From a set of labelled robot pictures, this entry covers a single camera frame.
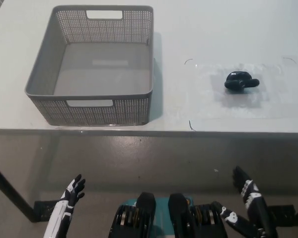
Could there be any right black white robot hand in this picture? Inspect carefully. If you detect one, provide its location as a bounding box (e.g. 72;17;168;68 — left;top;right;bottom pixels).
219;166;279;238

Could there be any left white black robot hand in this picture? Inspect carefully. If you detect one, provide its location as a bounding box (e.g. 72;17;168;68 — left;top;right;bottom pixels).
43;174;86;238

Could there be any black webcam with cable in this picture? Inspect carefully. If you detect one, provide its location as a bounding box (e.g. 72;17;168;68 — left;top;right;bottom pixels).
224;71;260;90

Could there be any black floor foot patch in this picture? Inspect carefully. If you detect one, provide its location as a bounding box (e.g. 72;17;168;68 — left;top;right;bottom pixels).
33;200;58;222
265;204;297;227

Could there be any right black ribbed body block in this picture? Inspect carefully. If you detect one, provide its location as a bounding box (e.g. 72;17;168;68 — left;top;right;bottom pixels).
168;192;226;238

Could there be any black ribbed body block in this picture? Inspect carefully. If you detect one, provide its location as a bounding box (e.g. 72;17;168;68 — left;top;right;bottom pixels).
168;192;226;238
108;191;156;238

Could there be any left black ribbed body block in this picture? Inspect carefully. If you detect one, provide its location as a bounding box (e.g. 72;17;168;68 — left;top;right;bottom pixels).
108;191;156;238

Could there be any clear plastic sheet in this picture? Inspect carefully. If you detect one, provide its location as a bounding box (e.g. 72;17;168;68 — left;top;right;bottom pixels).
188;61;290;120

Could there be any grey perforated plastic basket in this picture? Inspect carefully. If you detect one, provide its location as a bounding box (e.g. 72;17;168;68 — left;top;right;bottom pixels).
24;5;154;126

